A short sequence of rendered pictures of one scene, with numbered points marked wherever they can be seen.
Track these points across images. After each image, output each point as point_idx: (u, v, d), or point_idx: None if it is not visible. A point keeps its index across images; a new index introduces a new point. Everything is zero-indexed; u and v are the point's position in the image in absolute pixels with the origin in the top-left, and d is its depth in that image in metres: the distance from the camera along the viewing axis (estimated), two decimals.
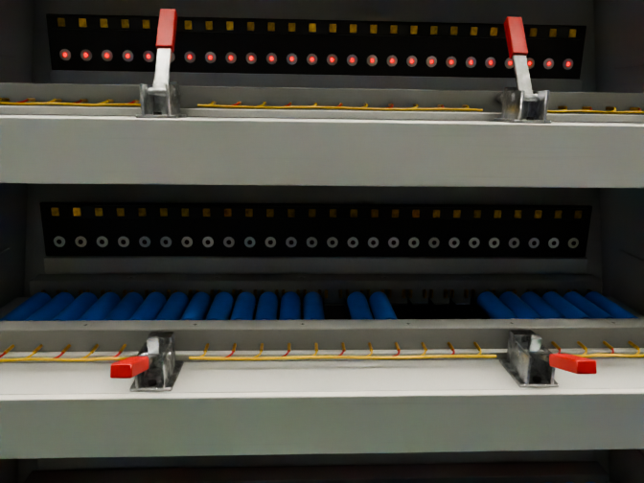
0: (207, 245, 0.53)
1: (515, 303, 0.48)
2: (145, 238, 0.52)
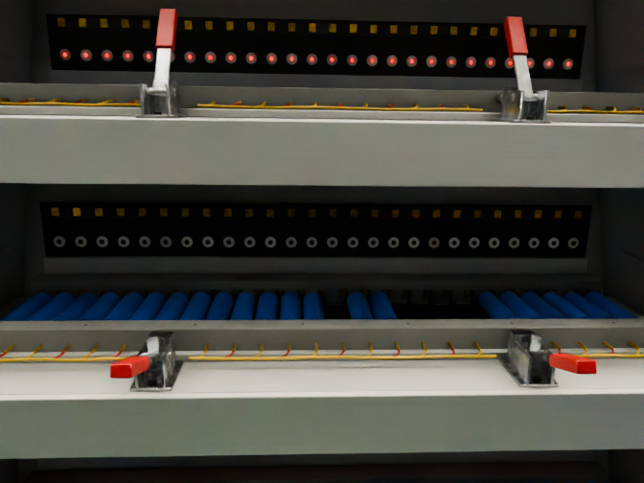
0: (207, 245, 0.53)
1: (515, 303, 0.48)
2: (145, 238, 0.52)
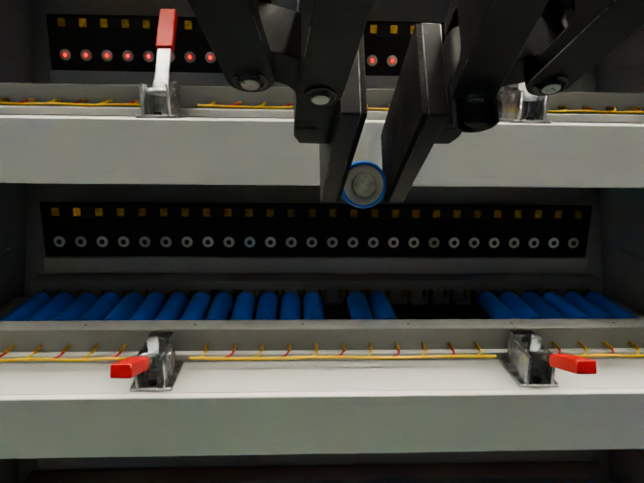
0: (207, 245, 0.53)
1: (515, 303, 0.48)
2: (145, 238, 0.52)
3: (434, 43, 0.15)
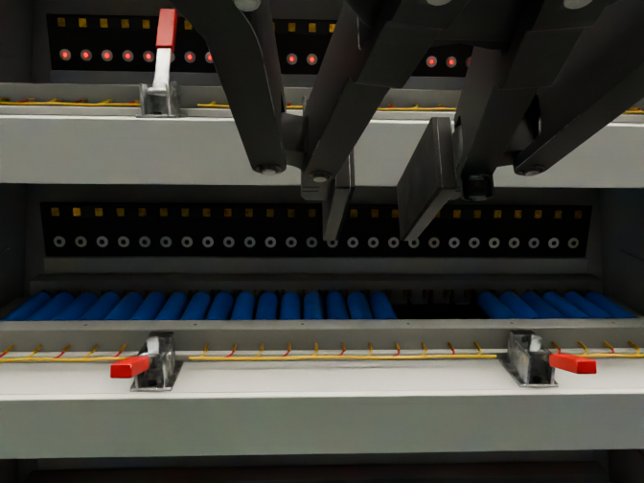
0: (207, 245, 0.53)
1: (515, 303, 0.48)
2: (145, 238, 0.52)
3: (446, 132, 0.20)
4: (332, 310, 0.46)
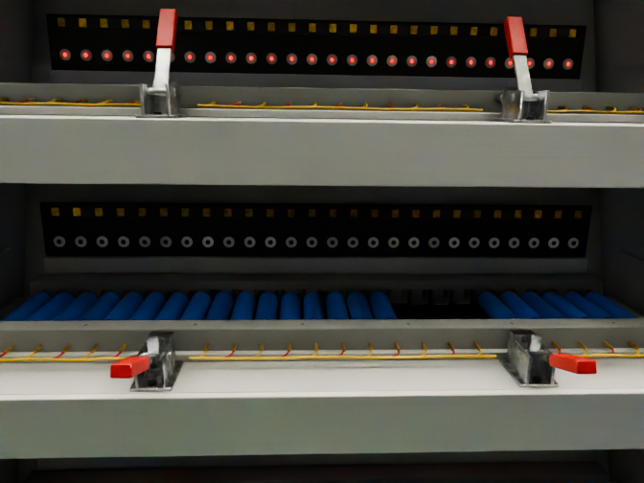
0: (207, 245, 0.53)
1: (515, 303, 0.48)
2: (145, 238, 0.52)
3: None
4: (332, 310, 0.46)
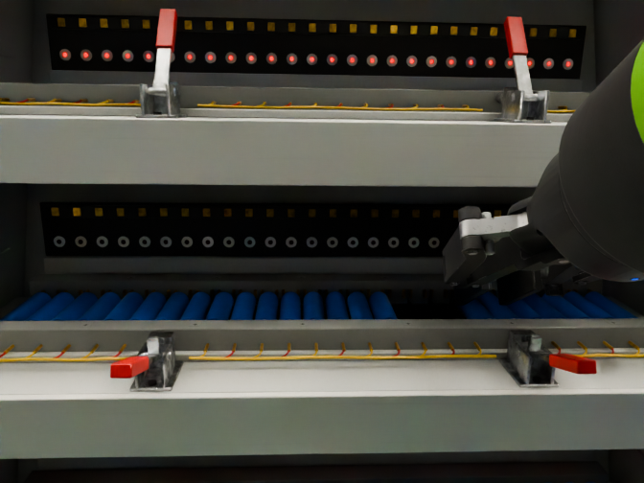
0: (207, 245, 0.53)
1: (515, 303, 0.48)
2: (145, 238, 0.52)
3: None
4: (332, 310, 0.46)
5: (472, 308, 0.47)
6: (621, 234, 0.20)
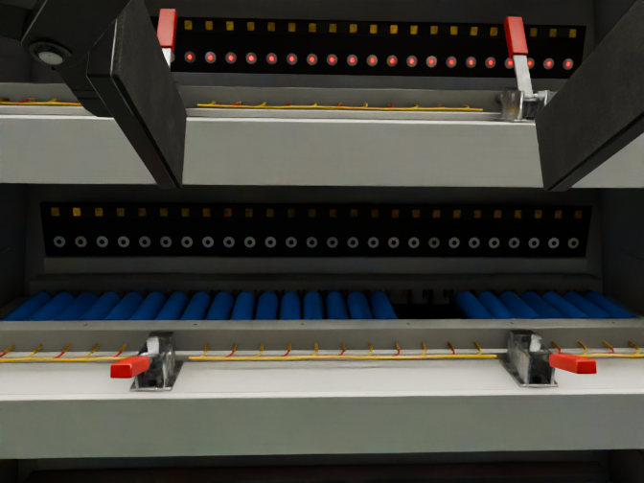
0: (207, 245, 0.53)
1: (515, 303, 0.48)
2: (145, 238, 0.52)
3: (99, 47, 0.12)
4: (332, 310, 0.46)
5: (471, 309, 0.47)
6: None
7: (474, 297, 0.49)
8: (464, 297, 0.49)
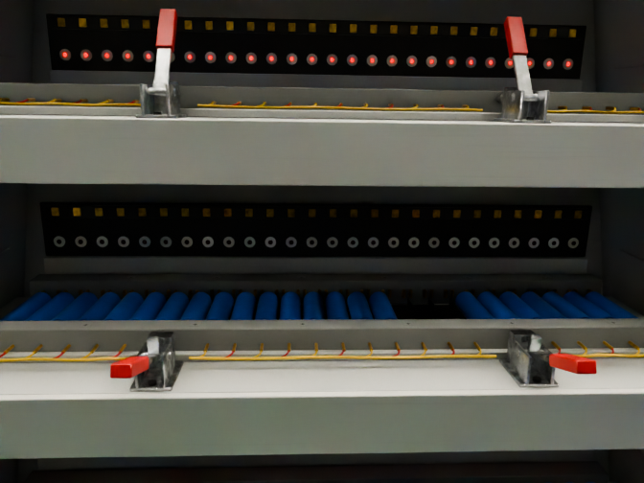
0: (207, 245, 0.53)
1: (515, 303, 0.48)
2: (145, 238, 0.52)
3: None
4: (332, 310, 0.46)
5: (471, 309, 0.47)
6: None
7: (474, 297, 0.49)
8: (464, 297, 0.49)
